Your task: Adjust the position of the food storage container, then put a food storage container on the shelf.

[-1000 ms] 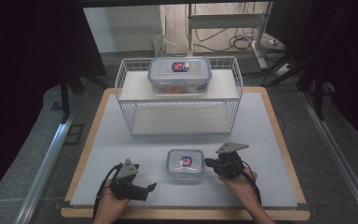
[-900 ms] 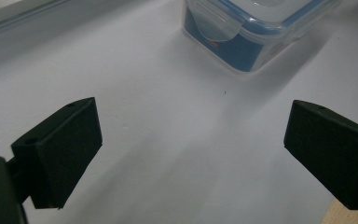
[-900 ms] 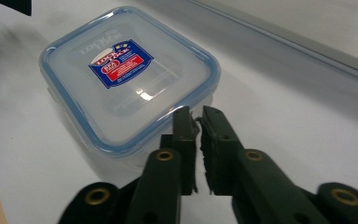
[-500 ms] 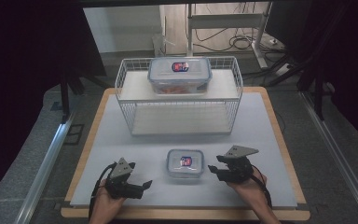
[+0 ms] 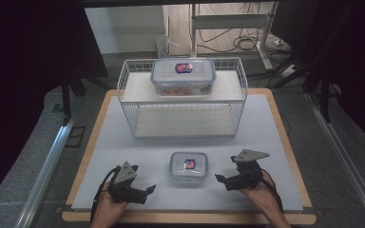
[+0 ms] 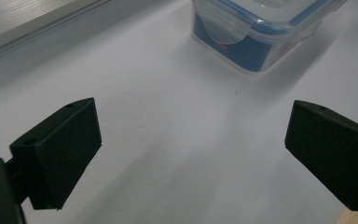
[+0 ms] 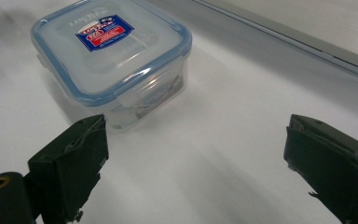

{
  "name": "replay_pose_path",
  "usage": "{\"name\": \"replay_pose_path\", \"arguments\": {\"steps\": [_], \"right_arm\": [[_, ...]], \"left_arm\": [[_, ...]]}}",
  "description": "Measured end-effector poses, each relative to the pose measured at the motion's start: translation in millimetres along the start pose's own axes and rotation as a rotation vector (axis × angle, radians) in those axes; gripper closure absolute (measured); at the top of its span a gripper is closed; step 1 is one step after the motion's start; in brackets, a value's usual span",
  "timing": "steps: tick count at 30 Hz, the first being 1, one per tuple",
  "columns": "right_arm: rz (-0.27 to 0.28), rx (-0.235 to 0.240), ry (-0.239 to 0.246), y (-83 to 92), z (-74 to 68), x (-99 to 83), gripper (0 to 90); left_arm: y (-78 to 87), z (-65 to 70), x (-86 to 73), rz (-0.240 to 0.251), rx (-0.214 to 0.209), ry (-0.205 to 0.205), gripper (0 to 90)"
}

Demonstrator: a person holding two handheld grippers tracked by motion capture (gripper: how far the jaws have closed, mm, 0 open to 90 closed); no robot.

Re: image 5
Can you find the white wire shelf rack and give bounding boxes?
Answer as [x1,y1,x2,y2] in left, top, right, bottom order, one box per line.
[117,56,249,140]

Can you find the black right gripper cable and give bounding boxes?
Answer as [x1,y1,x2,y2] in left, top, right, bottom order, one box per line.
[259,168,284,214]

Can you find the person's right hand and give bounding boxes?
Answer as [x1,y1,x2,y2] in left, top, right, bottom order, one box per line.
[239,177,277,212]

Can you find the black floor cables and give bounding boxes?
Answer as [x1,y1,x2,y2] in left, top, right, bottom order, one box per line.
[198,28,269,54]

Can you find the small clear food container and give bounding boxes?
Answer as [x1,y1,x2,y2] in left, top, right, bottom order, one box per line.
[169,151,209,183]

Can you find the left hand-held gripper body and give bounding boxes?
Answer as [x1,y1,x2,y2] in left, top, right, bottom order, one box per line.
[108,161,148,205]

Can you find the dark curtain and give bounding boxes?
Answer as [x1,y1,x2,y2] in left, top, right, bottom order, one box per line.
[0,0,109,210]
[293,0,365,153]

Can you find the white power strip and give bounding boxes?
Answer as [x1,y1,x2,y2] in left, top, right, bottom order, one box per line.
[279,64,298,79]

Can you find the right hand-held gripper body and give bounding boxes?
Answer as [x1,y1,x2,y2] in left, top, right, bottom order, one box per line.
[224,148,271,192]

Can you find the black stand legs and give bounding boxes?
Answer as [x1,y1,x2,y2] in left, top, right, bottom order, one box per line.
[265,51,336,124]
[59,70,88,125]

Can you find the large clear food container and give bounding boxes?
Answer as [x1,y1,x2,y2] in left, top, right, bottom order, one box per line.
[150,57,217,97]

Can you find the grey metal stand frame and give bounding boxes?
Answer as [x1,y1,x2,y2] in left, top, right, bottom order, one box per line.
[188,2,276,71]

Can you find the person's left hand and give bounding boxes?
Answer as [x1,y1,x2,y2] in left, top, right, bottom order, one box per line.
[96,189,129,222]

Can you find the aluminium floor rail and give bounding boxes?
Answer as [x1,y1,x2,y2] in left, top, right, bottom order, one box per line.
[303,91,365,227]
[13,114,78,228]

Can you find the white board with wooden edge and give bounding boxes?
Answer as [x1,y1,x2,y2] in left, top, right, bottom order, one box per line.
[70,93,304,213]

